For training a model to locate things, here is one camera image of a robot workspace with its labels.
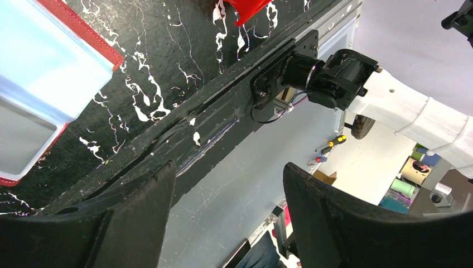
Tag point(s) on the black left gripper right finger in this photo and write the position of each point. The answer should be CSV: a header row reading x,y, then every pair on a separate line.
x,y
335,229

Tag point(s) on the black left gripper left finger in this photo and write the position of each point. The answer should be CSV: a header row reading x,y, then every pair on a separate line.
x,y
123,227

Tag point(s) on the thin credit card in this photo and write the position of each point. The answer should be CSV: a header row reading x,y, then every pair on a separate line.
x,y
23,138

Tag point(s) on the red card holder wallet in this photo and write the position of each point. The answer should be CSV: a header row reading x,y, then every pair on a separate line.
x,y
52,63

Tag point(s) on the red plastic tray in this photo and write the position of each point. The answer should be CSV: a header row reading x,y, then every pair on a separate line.
x,y
246,9

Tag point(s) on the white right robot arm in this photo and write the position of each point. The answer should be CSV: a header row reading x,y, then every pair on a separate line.
x,y
406,100

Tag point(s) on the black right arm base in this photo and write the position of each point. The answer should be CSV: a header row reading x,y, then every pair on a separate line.
x,y
296,65

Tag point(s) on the cream round container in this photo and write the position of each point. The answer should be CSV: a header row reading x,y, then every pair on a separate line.
x,y
415,171

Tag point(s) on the black caster wheel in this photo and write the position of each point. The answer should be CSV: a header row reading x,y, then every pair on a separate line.
x,y
360,127

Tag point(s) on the yellow handled screwdriver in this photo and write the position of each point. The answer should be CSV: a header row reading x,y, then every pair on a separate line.
x,y
336,141

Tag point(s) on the aluminium frame rail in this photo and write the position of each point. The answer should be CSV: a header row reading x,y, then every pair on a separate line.
x,y
219,122

